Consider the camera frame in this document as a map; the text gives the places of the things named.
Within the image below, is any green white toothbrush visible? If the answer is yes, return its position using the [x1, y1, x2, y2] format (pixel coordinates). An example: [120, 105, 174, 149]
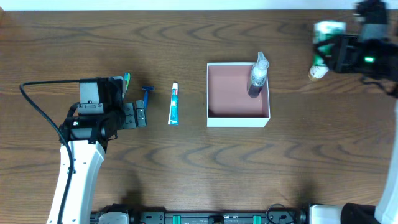
[122, 73, 131, 98]

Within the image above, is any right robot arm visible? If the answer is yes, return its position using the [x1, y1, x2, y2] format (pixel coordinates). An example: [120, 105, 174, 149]
[303, 34, 397, 223]

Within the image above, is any cream lotion tube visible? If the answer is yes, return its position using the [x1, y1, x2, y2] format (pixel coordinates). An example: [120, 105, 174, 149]
[308, 65, 329, 81]

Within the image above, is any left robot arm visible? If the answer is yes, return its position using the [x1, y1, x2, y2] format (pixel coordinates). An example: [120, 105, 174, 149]
[47, 103, 144, 223]

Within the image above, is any clear spray bottle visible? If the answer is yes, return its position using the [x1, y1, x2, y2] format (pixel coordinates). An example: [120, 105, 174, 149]
[247, 52, 269, 98]

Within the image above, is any blue disposable razor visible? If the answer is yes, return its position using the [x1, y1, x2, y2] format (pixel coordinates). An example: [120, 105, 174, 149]
[142, 86, 155, 109]

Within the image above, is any white box pink interior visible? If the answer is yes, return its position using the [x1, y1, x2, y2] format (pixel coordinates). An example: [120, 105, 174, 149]
[206, 62, 271, 128]

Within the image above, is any teal white toothpaste tube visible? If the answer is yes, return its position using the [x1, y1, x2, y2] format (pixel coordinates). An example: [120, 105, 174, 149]
[168, 82, 179, 126]

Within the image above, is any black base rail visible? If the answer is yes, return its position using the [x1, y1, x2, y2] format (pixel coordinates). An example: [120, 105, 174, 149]
[89, 204, 309, 224]

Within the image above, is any green soap bar pack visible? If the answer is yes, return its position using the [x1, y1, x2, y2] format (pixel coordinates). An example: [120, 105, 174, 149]
[313, 21, 346, 67]

